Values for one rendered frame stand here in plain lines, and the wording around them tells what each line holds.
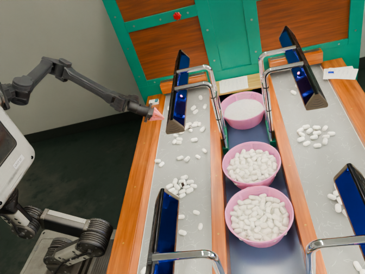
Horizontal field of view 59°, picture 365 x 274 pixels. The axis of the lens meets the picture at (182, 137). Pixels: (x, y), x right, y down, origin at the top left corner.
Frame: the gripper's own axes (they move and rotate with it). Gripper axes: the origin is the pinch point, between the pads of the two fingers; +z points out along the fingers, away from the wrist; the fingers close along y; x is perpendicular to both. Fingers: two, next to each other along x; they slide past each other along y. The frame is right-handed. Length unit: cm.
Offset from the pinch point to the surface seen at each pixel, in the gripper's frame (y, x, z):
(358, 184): -80, -66, 38
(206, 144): -14.0, -4.7, 24.1
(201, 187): -42.2, -3.4, 22.0
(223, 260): -80, -12, 27
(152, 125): 7.7, 13.8, -1.4
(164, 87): 35.0, 3.7, -0.6
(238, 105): 16.4, -16.1, 39.4
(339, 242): -96, -60, 29
